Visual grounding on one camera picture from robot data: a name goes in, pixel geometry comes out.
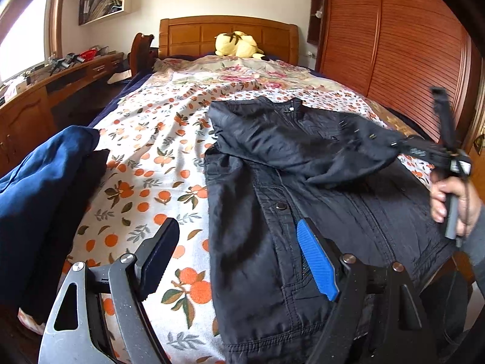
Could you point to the wooden desk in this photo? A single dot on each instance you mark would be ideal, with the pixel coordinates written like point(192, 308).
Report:
point(30, 113)

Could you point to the window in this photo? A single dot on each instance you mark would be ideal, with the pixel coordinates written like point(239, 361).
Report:
point(22, 38)

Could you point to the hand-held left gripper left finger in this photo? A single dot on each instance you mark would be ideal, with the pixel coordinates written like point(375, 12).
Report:
point(159, 259)

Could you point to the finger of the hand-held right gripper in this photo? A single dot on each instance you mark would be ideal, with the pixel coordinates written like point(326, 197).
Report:
point(420, 151)
point(444, 117)

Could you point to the yellow plush toy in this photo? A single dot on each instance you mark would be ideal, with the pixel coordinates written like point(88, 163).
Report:
point(237, 44)

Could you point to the wooden headboard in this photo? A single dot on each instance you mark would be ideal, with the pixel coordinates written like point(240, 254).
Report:
point(197, 36)

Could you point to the person's right hand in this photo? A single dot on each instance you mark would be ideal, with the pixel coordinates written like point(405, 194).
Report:
point(441, 197)

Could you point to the black jacket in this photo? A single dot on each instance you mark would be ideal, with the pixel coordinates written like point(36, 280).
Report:
point(265, 197)

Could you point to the red item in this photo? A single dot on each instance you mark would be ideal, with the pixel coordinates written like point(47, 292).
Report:
point(88, 54)

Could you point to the navy bed cover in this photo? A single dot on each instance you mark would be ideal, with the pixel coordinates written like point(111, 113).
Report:
point(121, 98)

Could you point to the blue cloth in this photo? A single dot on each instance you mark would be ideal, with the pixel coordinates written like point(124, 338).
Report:
point(34, 204)

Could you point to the wooden wardrobe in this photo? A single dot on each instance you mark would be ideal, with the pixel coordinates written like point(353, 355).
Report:
point(382, 38)

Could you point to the wooden chair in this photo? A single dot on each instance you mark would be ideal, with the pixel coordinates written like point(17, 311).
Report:
point(141, 55)

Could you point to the person's right forearm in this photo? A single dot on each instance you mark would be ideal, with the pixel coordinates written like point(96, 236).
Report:
point(476, 235)

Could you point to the orange print bed sheet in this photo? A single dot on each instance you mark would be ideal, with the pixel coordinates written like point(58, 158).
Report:
point(151, 159)

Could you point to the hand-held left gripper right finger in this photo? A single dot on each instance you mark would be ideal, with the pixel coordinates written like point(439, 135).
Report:
point(316, 261)

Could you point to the floral blanket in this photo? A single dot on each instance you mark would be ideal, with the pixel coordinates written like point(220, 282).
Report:
point(235, 71)

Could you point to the wooden open shelf unit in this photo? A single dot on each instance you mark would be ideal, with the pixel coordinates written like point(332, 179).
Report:
point(317, 3)

